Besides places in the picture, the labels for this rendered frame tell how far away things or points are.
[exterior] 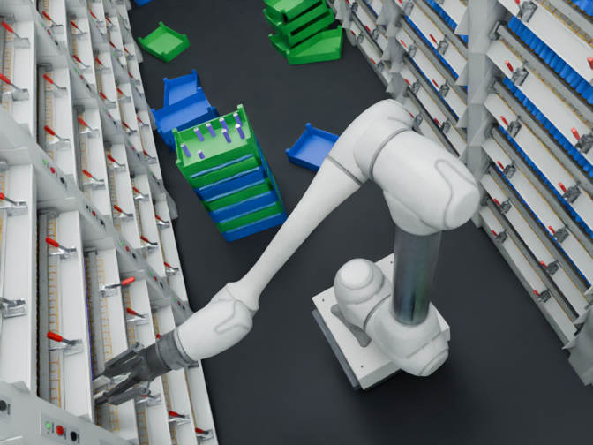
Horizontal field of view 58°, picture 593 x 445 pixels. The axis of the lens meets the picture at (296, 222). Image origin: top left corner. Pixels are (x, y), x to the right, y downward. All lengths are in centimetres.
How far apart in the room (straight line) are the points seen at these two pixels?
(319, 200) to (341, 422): 106
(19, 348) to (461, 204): 86
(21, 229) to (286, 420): 118
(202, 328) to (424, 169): 58
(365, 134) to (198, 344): 58
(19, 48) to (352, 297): 125
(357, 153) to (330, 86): 189
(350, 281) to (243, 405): 78
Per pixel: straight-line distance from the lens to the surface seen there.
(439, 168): 103
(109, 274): 165
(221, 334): 120
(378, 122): 113
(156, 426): 161
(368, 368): 173
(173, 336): 126
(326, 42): 328
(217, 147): 217
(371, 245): 228
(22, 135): 149
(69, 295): 140
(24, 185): 141
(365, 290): 154
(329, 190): 114
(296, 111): 290
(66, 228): 154
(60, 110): 192
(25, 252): 127
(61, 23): 239
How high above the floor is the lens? 192
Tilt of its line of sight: 52 degrees down
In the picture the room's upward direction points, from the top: 24 degrees counter-clockwise
